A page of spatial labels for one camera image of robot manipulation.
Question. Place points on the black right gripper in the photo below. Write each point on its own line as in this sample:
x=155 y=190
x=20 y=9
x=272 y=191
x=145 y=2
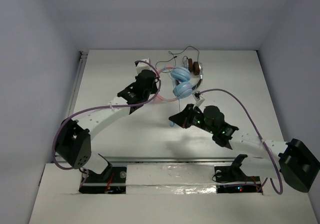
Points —
x=183 y=119

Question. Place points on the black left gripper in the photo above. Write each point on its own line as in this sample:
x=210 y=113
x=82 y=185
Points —
x=152 y=81

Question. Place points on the pink blue cat-ear headphones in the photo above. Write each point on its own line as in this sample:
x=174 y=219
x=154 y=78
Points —
x=182 y=85

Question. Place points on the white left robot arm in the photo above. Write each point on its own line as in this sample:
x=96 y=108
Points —
x=73 y=140

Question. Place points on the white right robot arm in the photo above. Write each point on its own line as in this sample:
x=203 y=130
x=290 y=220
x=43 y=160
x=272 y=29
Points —
x=291 y=162

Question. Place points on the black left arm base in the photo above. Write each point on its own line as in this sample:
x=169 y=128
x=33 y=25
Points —
x=111 y=181

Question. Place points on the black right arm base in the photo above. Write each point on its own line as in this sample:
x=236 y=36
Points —
x=231 y=179

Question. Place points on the brown silver headphones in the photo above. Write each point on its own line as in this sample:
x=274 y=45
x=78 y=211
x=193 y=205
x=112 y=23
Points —
x=195 y=68

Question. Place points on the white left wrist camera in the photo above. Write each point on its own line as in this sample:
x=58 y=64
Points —
x=140 y=66

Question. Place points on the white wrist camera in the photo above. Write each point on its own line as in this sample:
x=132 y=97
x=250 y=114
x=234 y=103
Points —
x=199 y=99
x=140 y=66

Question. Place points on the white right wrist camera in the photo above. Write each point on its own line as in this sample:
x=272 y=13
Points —
x=199 y=99

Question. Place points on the aluminium rail left side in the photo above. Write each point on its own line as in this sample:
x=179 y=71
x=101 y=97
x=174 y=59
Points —
x=75 y=86

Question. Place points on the aluminium rail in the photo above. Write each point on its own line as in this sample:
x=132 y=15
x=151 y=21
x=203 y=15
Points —
x=167 y=159
x=75 y=86

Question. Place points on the aluminium rail front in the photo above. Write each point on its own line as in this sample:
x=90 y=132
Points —
x=167 y=159

